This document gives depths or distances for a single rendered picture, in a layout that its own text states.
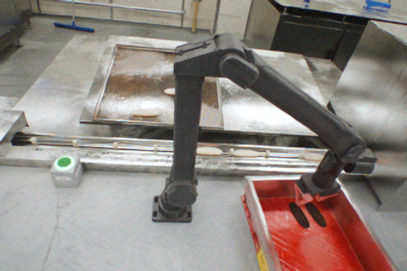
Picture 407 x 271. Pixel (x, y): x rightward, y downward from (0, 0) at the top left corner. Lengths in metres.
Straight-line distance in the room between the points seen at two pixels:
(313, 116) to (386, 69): 0.56
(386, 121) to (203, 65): 0.76
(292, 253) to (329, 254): 0.11
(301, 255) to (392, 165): 0.43
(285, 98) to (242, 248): 0.45
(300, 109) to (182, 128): 0.25
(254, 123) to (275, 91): 0.57
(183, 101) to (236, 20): 3.87
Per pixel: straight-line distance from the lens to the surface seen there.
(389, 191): 1.07
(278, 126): 1.13
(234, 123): 1.07
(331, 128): 0.65
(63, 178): 0.90
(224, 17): 4.32
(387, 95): 1.09
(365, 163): 0.79
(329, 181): 0.78
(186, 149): 0.61
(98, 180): 0.93
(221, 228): 0.83
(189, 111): 0.54
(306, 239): 0.90
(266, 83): 0.52
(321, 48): 2.84
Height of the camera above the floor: 1.53
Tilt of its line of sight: 40 degrees down
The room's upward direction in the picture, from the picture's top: 9 degrees clockwise
